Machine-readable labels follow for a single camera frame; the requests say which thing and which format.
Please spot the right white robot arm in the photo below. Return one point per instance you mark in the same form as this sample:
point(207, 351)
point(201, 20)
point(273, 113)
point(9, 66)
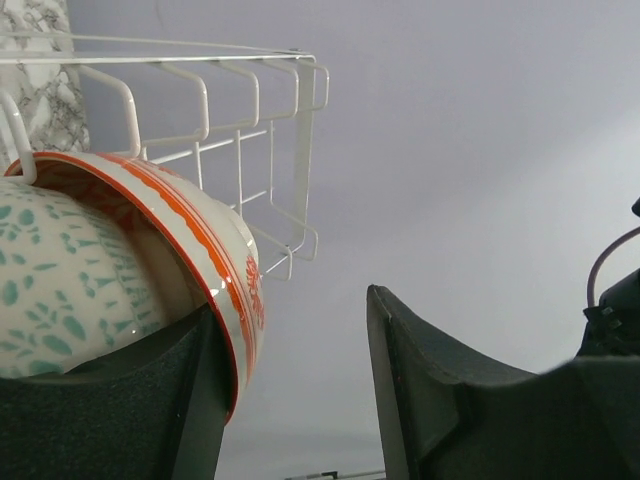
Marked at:
point(612, 327)

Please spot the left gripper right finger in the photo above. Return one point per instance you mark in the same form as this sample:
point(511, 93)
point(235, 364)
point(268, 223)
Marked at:
point(447, 411)

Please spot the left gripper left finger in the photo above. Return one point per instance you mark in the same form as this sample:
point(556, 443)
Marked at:
point(155, 409)

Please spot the clear wire dish rack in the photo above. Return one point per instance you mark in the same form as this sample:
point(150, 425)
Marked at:
point(171, 57)

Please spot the green white geometric bowl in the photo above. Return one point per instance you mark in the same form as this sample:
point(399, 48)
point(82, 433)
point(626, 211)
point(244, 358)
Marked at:
point(77, 284)

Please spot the orange floral bowl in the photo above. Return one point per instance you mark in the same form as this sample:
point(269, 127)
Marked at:
point(213, 241)

